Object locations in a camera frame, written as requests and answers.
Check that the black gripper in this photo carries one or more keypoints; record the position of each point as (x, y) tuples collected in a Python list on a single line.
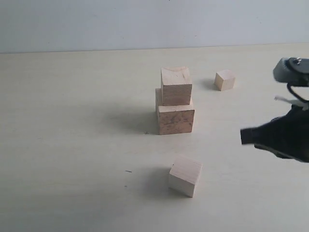
[(287, 137)]

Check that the pale wooden cube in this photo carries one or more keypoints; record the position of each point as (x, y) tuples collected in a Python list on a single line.
[(184, 175)]

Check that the medium wooden cube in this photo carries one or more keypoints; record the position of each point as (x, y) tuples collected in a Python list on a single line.
[(176, 86)]

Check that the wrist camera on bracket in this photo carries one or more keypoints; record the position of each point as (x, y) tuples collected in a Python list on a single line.
[(294, 71)]

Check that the small wooden cube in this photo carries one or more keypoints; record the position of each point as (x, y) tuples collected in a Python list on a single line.
[(224, 80)]

